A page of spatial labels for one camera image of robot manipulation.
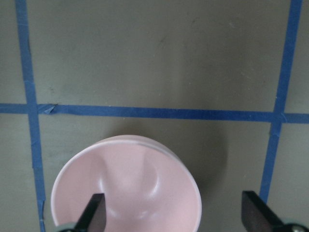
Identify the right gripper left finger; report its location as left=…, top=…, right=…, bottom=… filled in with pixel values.
left=75, top=193, right=107, bottom=232

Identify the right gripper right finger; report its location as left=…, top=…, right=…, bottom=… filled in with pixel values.
left=242, top=191, right=290, bottom=232

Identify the pink bowl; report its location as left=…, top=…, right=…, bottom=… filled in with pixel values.
left=51, top=135, right=202, bottom=232

